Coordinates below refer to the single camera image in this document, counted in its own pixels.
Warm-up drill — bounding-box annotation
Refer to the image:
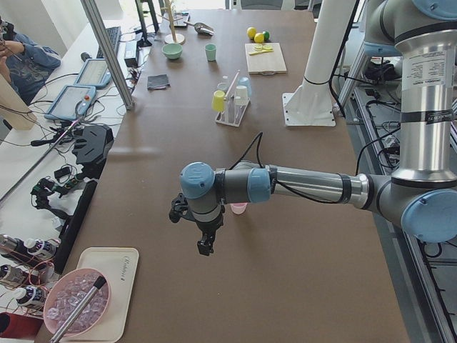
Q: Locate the blue teach pendant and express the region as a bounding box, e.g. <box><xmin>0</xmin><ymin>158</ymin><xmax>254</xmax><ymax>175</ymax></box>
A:
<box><xmin>74</xmin><ymin>59</ymin><xmax>111</xmax><ymax>89</ymax></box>
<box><xmin>44</xmin><ymin>85</ymin><xmax>96</xmax><ymax>121</ymax></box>

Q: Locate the black keyboard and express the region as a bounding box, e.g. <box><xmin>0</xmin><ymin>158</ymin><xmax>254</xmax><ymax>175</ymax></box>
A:
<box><xmin>96</xmin><ymin>26</ymin><xmax>121</xmax><ymax>59</ymax></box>

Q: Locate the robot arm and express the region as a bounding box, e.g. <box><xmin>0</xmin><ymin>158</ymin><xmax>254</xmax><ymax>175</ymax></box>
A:
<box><xmin>169</xmin><ymin>1</ymin><xmax>456</xmax><ymax>255</ymax></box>

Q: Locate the grey plastic cup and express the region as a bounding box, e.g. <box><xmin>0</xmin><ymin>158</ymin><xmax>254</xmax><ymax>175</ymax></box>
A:
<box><xmin>216</xmin><ymin>82</ymin><xmax>229</xmax><ymax>92</ymax></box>

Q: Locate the white wire cup holder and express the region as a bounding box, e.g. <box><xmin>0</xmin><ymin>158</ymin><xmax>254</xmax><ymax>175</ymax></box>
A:
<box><xmin>215</xmin><ymin>70</ymin><xmax>251</xmax><ymax>127</ymax></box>

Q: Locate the yellow plastic cup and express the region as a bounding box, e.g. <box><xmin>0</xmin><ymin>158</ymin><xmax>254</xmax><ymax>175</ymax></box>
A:
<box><xmin>211</xmin><ymin>89</ymin><xmax>225</xmax><ymax>112</ymax></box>

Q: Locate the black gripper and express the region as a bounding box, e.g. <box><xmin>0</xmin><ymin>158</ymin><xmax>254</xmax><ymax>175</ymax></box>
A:
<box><xmin>196</xmin><ymin>218</ymin><xmax>224</xmax><ymax>255</ymax></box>

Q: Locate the blue teach pendant near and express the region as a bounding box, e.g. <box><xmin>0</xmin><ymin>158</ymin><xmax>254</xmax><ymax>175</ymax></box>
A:
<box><xmin>44</xmin><ymin>85</ymin><xmax>96</xmax><ymax>121</ymax></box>

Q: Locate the seated person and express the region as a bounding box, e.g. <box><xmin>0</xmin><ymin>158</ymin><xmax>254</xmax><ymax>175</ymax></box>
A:
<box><xmin>1</xmin><ymin>20</ymin><xmax>61</xmax><ymax>105</ymax></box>

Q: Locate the green plastic cup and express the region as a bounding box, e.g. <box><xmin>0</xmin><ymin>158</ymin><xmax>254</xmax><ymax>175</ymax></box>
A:
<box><xmin>205</xmin><ymin>44</ymin><xmax>217</xmax><ymax>61</ymax></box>

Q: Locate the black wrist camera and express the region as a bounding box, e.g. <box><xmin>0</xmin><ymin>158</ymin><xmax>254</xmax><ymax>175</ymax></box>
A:
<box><xmin>169</xmin><ymin>193</ymin><xmax>194</xmax><ymax>223</ymax></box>

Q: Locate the metal rod with black tip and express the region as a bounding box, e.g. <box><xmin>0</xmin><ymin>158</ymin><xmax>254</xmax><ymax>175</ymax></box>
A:
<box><xmin>49</xmin><ymin>276</ymin><xmax>106</xmax><ymax>343</ymax></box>

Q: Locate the blue plastic cup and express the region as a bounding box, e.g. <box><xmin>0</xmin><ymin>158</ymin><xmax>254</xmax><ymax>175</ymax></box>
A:
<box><xmin>238</xmin><ymin>76</ymin><xmax>252</xmax><ymax>97</ymax></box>

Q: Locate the pink bowl of ice cubes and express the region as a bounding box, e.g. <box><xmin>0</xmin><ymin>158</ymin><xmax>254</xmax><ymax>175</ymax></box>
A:
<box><xmin>44</xmin><ymin>268</ymin><xmax>111</xmax><ymax>337</ymax></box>

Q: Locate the yellow plastic knife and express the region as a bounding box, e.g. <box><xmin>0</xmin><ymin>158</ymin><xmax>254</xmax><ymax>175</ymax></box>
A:
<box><xmin>248</xmin><ymin>49</ymin><xmax>273</xmax><ymax>56</ymax></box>

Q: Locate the white plastic cup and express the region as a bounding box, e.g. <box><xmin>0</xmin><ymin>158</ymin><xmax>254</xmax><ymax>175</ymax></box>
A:
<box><xmin>233</xmin><ymin>85</ymin><xmax>249</xmax><ymax>106</ymax></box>

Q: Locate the wooden mug tree stand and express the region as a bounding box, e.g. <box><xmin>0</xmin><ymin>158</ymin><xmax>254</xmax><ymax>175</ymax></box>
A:
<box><xmin>159</xmin><ymin>0</ymin><xmax>186</xmax><ymax>45</ymax></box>

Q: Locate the grey folded cloth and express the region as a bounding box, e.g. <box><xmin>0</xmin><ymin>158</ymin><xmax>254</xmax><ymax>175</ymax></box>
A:
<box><xmin>147</xmin><ymin>74</ymin><xmax>169</xmax><ymax>90</ymax></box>

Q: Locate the metal scoop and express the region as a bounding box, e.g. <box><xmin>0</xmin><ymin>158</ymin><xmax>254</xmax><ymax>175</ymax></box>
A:
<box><xmin>184</xmin><ymin>21</ymin><xmax>214</xmax><ymax>36</ymax></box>

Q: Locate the aluminium frame post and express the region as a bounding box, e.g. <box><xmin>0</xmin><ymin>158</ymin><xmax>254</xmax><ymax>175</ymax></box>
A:
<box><xmin>81</xmin><ymin>0</ymin><xmax>134</xmax><ymax>111</ymax></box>

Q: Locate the black monitor stand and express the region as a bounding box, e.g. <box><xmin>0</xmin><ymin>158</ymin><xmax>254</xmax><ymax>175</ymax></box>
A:
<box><xmin>136</xmin><ymin>0</ymin><xmax>161</xmax><ymax>49</ymax></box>

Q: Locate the pink plastic cup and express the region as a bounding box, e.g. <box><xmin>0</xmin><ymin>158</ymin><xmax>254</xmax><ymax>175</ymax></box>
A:
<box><xmin>230</xmin><ymin>203</ymin><xmax>248</xmax><ymax>214</ymax></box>

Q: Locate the yellow lemon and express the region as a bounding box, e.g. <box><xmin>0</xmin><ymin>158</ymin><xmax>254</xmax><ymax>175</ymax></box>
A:
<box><xmin>246</xmin><ymin>26</ymin><xmax>257</xmax><ymax>39</ymax></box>
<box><xmin>253</xmin><ymin>32</ymin><xmax>265</xmax><ymax>44</ymax></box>

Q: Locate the blue teach pendant far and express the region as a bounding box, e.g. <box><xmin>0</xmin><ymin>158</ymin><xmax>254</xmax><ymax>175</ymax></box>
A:
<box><xmin>74</xmin><ymin>59</ymin><xmax>111</xmax><ymax>89</ymax></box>

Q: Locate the green ceramic bowl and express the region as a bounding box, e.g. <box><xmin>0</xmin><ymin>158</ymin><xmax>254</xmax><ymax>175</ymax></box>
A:
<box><xmin>161</xmin><ymin>43</ymin><xmax>183</xmax><ymax>60</ymax></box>

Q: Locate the wooden cutting board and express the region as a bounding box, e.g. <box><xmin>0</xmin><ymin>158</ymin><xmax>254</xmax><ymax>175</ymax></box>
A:
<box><xmin>244</xmin><ymin>43</ymin><xmax>287</xmax><ymax>75</ymax></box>

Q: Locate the cream plastic tray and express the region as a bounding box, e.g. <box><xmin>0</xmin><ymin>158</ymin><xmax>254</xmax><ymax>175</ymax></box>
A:
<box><xmin>44</xmin><ymin>247</ymin><xmax>139</xmax><ymax>342</ymax></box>

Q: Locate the black plastic device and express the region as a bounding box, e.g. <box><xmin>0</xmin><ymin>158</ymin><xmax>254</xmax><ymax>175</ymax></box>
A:
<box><xmin>72</xmin><ymin>124</ymin><xmax>114</xmax><ymax>179</ymax></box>

